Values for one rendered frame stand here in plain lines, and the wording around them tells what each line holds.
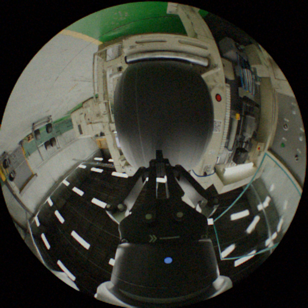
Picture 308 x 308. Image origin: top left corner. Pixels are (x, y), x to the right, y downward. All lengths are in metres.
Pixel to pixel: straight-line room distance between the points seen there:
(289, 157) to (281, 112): 0.23
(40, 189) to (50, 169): 2.59
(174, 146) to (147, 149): 0.07
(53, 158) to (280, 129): 12.12
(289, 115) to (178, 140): 0.65
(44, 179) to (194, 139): 11.70
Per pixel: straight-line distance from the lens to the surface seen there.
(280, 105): 0.69
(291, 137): 0.66
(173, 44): 0.43
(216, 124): 0.54
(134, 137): 0.22
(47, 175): 11.63
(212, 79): 0.54
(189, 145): 0.24
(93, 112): 4.87
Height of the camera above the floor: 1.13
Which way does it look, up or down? 30 degrees up
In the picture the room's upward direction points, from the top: 175 degrees clockwise
